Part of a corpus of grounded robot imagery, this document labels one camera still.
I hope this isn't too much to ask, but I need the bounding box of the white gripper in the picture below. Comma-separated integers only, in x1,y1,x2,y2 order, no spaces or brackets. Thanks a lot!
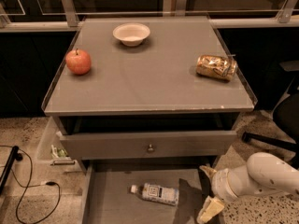
196,165,238,224

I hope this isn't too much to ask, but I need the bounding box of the blue plastic water bottle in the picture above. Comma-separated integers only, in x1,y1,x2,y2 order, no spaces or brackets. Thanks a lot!
130,183,179,206

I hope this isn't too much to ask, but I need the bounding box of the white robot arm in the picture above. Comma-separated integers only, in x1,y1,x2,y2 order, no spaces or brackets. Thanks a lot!
197,152,299,224

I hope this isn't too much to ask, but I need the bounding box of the round metal drawer knob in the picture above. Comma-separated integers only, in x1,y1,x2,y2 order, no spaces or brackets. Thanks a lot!
147,144,155,153

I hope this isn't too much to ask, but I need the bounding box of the open middle grey drawer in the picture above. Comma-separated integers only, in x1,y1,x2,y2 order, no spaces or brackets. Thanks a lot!
80,163,209,224

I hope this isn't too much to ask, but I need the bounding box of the upper grey drawer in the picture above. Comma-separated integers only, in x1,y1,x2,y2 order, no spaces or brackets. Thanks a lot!
60,131,236,161

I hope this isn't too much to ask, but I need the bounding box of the grey drawer cabinet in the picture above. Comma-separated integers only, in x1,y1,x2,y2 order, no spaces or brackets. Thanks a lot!
43,17,254,168

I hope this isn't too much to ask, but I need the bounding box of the black office chair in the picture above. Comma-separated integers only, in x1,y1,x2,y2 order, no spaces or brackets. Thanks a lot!
242,60,299,169

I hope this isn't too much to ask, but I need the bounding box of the crushed gold snack can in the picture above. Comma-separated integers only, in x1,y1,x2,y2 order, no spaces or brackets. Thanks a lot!
196,55,238,81

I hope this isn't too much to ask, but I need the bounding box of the clear plastic storage bin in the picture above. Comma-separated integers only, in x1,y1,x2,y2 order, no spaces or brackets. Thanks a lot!
36,118,81,172

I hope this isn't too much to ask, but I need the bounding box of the white paper bowl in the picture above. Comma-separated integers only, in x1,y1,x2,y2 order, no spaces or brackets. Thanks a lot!
113,23,150,47

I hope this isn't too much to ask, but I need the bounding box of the red apple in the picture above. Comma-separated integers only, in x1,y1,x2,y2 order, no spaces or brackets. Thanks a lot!
65,49,92,75

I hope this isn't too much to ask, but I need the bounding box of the black bar on floor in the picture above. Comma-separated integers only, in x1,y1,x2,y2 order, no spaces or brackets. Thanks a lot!
0,146,19,194

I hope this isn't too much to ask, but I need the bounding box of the right metal rail bracket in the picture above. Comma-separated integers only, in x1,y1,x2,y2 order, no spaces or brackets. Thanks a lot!
276,0,298,23

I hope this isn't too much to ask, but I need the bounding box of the left metal rail bracket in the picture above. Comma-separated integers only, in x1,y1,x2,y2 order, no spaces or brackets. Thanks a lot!
61,0,79,27

